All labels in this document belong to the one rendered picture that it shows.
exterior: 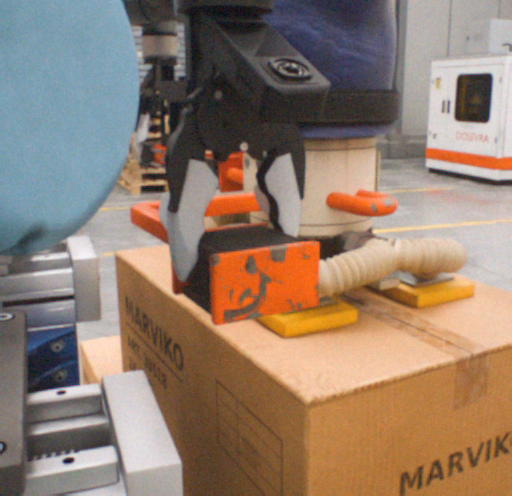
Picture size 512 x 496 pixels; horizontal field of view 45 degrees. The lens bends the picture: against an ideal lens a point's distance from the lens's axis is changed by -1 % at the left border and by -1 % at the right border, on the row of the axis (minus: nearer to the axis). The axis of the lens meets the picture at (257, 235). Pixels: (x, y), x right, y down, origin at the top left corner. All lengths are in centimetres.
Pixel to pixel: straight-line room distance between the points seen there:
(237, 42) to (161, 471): 27
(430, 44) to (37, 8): 1211
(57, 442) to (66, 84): 30
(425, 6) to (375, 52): 1150
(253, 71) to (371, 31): 41
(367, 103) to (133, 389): 44
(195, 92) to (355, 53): 34
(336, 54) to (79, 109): 53
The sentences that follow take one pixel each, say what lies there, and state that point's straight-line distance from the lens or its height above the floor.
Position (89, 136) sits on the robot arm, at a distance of 26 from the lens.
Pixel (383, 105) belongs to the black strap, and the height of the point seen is 119.
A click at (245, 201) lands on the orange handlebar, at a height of 108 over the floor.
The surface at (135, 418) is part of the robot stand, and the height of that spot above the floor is 99.
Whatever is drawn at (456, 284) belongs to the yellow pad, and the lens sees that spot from 84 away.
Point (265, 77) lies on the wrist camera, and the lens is 38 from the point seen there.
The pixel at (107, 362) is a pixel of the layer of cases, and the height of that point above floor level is 54.
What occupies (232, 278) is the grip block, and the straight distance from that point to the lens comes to 43.
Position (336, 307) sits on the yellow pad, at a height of 96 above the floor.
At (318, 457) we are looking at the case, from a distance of 59.
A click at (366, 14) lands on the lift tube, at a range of 78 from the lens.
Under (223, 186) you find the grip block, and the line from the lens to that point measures 102.
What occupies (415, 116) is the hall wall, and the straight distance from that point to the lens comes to 1214.
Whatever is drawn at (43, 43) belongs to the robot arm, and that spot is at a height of 122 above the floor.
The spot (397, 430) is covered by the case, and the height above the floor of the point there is 89.
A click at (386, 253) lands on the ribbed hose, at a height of 103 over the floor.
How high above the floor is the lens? 121
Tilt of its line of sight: 13 degrees down
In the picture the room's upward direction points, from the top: straight up
